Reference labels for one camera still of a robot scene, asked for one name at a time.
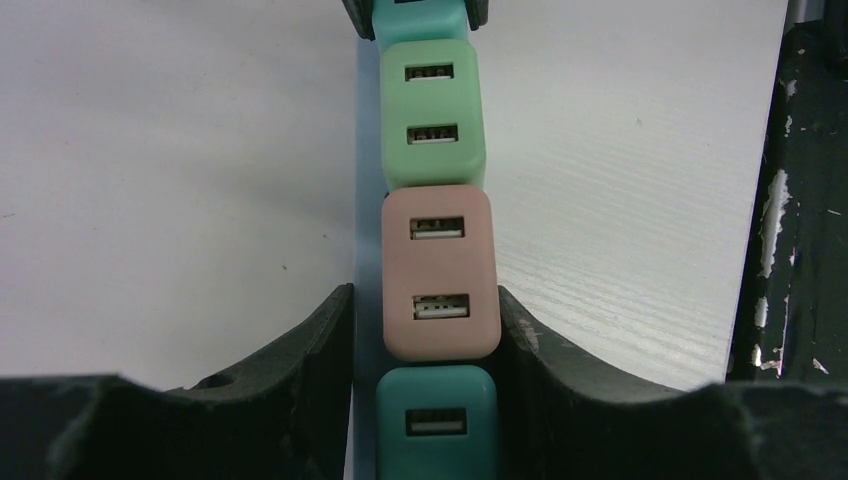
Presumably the teal adapter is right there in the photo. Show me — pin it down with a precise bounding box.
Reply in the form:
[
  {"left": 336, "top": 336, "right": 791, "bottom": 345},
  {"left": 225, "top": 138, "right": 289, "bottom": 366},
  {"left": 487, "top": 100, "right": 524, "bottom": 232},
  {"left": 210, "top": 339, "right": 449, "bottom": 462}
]
[
  {"left": 376, "top": 365, "right": 500, "bottom": 480},
  {"left": 372, "top": 0, "right": 470, "bottom": 53}
]

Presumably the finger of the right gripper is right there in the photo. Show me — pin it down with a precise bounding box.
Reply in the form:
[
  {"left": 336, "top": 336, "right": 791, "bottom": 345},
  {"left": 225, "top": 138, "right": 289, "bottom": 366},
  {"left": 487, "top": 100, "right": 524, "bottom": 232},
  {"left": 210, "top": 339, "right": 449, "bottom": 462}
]
[
  {"left": 341, "top": 0, "right": 375, "bottom": 41},
  {"left": 464, "top": 0, "right": 490, "bottom": 31}
]

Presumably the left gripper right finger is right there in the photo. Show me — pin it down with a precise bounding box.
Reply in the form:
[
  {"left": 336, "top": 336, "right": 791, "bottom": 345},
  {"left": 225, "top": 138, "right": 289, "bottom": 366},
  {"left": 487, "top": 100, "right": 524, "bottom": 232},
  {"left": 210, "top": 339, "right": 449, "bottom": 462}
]
[{"left": 496, "top": 289, "right": 847, "bottom": 479}]

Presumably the green adapter on strip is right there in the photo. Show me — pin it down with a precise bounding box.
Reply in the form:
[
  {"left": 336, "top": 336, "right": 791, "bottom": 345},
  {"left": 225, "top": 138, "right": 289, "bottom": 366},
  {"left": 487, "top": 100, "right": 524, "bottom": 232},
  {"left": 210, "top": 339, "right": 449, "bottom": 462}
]
[{"left": 380, "top": 39, "right": 486, "bottom": 191}]

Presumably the pink adapter on strip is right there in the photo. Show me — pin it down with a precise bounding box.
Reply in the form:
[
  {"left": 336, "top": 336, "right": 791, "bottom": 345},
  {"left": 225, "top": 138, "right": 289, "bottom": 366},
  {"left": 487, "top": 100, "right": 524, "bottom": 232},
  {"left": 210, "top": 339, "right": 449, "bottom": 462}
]
[{"left": 382, "top": 185, "right": 501, "bottom": 362}]

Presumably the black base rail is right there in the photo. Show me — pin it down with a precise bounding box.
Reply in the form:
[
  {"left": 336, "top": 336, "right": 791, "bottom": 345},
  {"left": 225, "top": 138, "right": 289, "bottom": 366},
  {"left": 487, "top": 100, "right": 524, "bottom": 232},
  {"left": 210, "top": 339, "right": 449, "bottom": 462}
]
[{"left": 727, "top": 21, "right": 847, "bottom": 386}]

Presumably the light blue power strip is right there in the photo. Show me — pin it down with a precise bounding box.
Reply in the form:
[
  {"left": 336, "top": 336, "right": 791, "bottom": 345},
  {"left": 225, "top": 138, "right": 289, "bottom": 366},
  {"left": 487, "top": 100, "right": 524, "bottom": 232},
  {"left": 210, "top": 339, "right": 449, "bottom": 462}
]
[{"left": 345, "top": 40, "right": 396, "bottom": 479}]

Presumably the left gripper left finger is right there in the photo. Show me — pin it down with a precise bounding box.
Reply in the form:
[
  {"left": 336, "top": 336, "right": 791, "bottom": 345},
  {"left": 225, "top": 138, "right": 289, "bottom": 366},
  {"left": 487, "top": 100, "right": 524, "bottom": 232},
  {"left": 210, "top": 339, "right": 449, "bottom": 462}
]
[{"left": 1, "top": 284, "right": 354, "bottom": 479}]

